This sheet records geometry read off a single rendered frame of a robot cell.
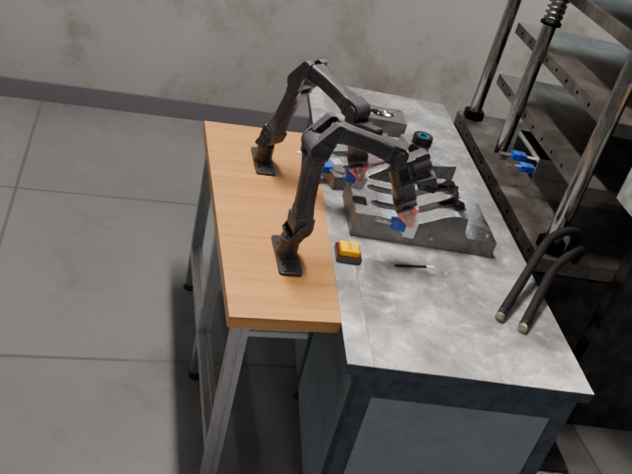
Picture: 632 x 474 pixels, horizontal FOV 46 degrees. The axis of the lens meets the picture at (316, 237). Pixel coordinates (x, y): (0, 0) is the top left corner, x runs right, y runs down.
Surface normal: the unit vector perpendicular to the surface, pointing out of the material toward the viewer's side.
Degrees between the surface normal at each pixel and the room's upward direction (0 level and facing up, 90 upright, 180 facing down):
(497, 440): 90
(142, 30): 90
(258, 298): 0
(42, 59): 90
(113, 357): 0
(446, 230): 90
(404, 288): 0
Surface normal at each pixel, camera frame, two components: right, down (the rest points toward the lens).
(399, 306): 0.22, -0.83
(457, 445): 0.06, 0.55
